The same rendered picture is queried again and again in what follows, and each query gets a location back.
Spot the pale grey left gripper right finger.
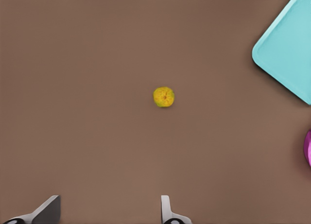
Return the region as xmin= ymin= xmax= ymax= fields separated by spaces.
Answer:
xmin=160 ymin=195 xmax=192 ymax=224

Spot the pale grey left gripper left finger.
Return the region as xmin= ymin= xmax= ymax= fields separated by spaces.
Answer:
xmin=0 ymin=195 xmax=61 ymax=224

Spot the purple plate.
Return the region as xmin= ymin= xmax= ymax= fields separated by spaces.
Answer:
xmin=303 ymin=129 xmax=311 ymax=167

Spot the light blue tray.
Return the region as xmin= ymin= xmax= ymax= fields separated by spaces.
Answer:
xmin=252 ymin=0 xmax=311 ymax=106

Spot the small yellow-orange fruit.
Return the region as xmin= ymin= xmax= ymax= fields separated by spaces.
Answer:
xmin=153 ymin=86 xmax=175 ymax=109

